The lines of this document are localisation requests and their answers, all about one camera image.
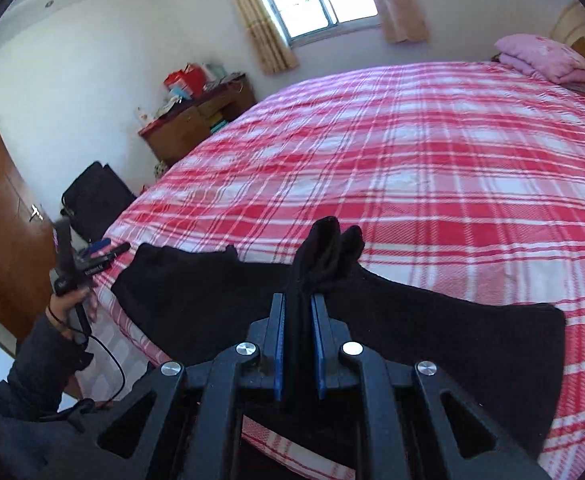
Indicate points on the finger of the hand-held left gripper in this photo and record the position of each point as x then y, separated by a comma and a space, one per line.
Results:
117, 251
97, 246

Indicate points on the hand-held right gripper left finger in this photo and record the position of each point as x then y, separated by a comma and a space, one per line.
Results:
278, 350

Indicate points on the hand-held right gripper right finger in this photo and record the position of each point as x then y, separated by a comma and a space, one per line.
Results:
320, 350

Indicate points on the black pants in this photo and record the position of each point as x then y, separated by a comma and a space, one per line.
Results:
447, 340

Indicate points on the person's left forearm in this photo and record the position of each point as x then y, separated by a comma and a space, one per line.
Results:
47, 365

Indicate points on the person's left hand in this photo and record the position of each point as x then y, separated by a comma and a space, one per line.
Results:
70, 310

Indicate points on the black suitcase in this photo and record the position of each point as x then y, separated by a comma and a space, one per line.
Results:
97, 200

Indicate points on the brown wooden door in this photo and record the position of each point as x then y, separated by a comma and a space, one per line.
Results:
7, 260

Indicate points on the floral bag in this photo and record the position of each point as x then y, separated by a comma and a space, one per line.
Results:
160, 170

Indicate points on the white greeting card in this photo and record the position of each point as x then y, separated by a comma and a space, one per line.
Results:
145, 116

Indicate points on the brown wooden desk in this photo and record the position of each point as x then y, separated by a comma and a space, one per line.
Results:
187, 130

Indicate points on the teal box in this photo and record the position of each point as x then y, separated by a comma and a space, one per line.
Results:
216, 126

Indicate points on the red gift bag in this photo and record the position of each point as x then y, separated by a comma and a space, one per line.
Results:
185, 80

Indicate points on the bed with red plaid sheet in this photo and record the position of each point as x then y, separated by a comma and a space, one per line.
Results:
397, 160

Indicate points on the beige patterned curtain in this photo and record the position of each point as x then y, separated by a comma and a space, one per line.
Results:
262, 25
400, 5

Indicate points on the pink folded quilt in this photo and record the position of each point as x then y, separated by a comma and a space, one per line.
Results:
547, 57

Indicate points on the wooden bed headboard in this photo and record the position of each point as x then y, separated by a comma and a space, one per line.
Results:
584, 30

